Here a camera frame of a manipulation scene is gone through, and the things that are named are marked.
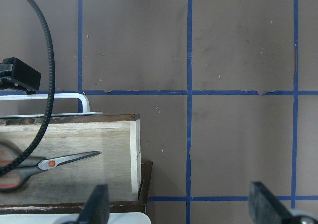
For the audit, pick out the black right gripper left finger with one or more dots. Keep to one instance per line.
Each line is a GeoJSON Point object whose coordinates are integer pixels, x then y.
{"type": "Point", "coordinates": [97, 208]}

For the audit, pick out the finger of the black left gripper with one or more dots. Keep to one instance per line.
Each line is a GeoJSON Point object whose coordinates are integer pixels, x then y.
{"type": "Point", "coordinates": [17, 75]}

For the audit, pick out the light wooden drawer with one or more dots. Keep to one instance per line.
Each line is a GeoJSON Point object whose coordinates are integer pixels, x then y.
{"type": "Point", "coordinates": [117, 137]}

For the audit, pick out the grey orange scissors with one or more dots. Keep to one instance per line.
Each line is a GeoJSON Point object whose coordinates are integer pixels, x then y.
{"type": "Point", "coordinates": [32, 165]}

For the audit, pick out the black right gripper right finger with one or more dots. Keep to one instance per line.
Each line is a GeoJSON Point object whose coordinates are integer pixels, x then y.
{"type": "Point", "coordinates": [265, 208]}

